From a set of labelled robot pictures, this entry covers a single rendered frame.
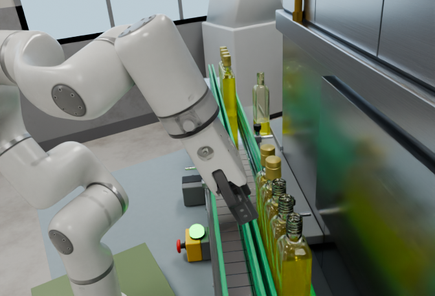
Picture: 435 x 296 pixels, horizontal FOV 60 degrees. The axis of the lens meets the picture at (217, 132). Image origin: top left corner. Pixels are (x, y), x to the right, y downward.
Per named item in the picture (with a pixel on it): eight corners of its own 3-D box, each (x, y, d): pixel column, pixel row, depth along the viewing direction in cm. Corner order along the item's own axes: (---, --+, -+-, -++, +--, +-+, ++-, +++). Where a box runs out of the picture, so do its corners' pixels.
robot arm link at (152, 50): (59, 59, 46) (106, 25, 53) (107, 125, 51) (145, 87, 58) (139, 29, 37) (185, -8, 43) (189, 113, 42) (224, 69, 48)
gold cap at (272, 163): (272, 182, 81) (272, 165, 79) (261, 175, 83) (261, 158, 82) (285, 177, 82) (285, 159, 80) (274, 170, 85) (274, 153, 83)
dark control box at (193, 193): (206, 204, 136) (204, 185, 132) (184, 207, 135) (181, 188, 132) (204, 192, 143) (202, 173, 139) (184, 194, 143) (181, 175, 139)
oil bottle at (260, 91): (270, 135, 154) (269, 73, 143) (257, 136, 153) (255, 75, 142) (265, 129, 159) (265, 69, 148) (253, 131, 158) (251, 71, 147)
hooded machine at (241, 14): (261, 97, 439) (258, -32, 379) (294, 113, 391) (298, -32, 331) (208, 112, 410) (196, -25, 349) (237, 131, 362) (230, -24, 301)
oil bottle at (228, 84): (237, 116, 174) (234, 56, 162) (224, 117, 174) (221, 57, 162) (235, 111, 179) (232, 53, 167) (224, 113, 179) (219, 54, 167)
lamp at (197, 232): (204, 239, 109) (204, 230, 108) (189, 241, 109) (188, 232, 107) (204, 228, 113) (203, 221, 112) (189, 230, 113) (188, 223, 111)
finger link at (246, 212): (243, 195, 48) (263, 228, 51) (239, 181, 51) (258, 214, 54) (221, 205, 48) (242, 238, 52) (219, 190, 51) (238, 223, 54)
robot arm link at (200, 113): (211, 102, 42) (223, 122, 43) (205, 76, 50) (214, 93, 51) (154, 131, 43) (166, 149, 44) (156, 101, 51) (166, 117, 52)
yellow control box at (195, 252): (211, 260, 111) (209, 241, 108) (186, 263, 111) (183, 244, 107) (210, 244, 117) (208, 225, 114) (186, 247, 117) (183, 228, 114)
